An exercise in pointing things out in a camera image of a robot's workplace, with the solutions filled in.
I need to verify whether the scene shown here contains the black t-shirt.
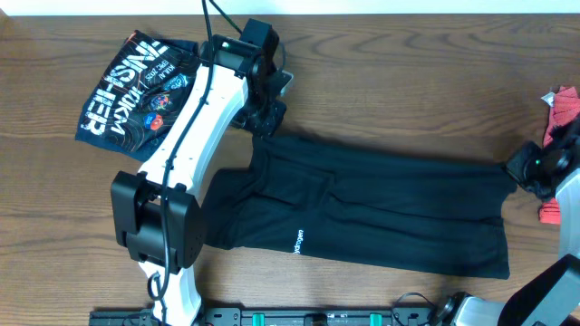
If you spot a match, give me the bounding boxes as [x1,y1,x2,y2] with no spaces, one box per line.
[202,136,516,279]

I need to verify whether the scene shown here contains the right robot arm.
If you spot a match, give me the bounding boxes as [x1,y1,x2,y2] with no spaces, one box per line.
[430,129,579,326]

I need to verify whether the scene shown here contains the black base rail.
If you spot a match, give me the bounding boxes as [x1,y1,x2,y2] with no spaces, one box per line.
[88,307,450,326]

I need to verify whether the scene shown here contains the red t-shirt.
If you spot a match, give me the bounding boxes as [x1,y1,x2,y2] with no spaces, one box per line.
[538,86,579,225]

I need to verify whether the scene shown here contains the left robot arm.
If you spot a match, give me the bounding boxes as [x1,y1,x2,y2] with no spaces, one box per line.
[111,19,294,325]

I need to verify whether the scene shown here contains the navy printed folded t-shirt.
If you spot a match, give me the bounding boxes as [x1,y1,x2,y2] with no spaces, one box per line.
[75,30,200,161]

